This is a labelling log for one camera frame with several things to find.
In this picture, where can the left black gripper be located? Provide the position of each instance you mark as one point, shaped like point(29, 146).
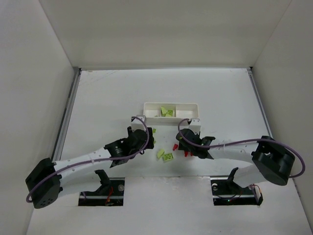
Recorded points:
point(148, 138)

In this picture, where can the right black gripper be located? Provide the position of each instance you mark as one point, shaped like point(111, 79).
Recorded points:
point(183, 143)

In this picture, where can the green slope lego brick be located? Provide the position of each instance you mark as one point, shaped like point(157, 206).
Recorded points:
point(163, 111)

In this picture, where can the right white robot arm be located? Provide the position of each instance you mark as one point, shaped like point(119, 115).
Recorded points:
point(268, 160)

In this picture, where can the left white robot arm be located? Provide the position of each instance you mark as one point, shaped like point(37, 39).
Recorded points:
point(50, 180)

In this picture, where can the green curved lego piece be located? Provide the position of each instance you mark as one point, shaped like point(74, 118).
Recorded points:
point(160, 153)

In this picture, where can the green 2x2 lego plate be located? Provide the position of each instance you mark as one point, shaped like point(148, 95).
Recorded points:
point(167, 157)

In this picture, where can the white divided container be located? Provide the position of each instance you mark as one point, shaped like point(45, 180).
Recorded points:
point(180, 111)

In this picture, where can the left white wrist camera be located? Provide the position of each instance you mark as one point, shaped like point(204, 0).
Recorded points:
point(138, 123)

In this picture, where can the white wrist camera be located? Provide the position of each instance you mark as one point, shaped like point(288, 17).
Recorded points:
point(138, 123)
point(195, 125)

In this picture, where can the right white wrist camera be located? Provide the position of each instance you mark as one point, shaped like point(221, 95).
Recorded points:
point(195, 125)

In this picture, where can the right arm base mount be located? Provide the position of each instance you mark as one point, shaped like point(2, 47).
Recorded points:
point(227, 193)

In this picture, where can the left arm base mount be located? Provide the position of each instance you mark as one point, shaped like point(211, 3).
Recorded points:
point(110, 193)

